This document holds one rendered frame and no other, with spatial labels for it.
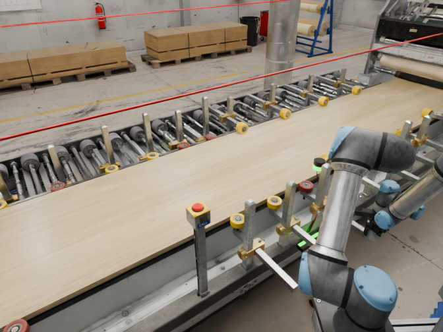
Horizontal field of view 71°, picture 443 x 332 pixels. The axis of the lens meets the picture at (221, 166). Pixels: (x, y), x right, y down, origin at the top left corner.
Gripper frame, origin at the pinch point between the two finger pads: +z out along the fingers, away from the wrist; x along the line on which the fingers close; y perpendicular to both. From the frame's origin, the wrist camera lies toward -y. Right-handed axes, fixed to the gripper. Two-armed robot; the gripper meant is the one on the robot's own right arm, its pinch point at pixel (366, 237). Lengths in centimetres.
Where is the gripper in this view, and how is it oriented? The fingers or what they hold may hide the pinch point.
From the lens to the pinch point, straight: 177.5
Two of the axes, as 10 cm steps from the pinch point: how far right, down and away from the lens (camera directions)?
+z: 0.1, 8.3, 5.5
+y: 5.7, 4.5, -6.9
